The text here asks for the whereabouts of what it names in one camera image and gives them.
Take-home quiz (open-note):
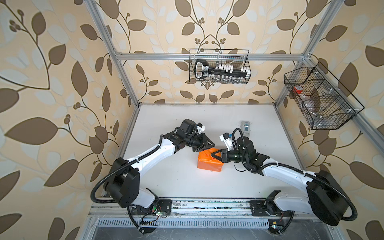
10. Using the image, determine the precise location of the black tool set in basket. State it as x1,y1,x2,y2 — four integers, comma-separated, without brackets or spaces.
193,60,251,81

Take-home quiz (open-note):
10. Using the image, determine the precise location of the black wire basket right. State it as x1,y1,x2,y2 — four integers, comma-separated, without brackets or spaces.
284,62,365,130

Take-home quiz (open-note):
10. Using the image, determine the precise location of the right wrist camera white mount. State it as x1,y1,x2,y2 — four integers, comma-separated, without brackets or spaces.
220,133,234,151

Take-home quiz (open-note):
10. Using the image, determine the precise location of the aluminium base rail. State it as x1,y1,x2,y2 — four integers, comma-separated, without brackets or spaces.
86,197,337,229

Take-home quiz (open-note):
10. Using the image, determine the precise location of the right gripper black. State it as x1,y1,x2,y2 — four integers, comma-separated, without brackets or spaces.
210,147,247,164

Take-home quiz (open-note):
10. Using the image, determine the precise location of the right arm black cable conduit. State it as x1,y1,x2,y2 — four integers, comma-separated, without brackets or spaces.
231,127,358,235

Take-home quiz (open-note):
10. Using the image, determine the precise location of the orange wrapping paper sheet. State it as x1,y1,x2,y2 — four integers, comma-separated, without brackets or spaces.
197,148,224,172

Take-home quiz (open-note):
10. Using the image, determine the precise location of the black wire basket centre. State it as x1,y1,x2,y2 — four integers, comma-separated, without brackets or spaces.
189,48,252,85

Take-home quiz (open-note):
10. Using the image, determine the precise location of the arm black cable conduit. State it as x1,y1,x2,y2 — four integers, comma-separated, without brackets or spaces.
90,127,181,235
231,127,358,235

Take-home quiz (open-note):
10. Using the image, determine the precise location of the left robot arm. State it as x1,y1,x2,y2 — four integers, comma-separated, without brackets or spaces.
103,119,215,209

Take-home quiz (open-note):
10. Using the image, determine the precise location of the black wire basket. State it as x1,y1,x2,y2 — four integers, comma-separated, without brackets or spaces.
284,62,365,130
189,48,252,85

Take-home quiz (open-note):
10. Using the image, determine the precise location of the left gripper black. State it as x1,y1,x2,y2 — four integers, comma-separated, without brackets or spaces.
184,131,217,150

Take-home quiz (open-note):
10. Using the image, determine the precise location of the red capped item in basket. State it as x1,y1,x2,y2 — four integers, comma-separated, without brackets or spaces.
293,85,304,95

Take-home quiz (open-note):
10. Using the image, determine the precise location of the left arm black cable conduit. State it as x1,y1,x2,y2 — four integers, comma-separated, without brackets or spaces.
90,127,181,235

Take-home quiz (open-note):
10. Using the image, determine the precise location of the white tape dispenser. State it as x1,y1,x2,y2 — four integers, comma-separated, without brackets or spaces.
241,121,251,136

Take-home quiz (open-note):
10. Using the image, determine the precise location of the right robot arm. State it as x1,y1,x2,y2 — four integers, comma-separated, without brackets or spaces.
211,137,358,226

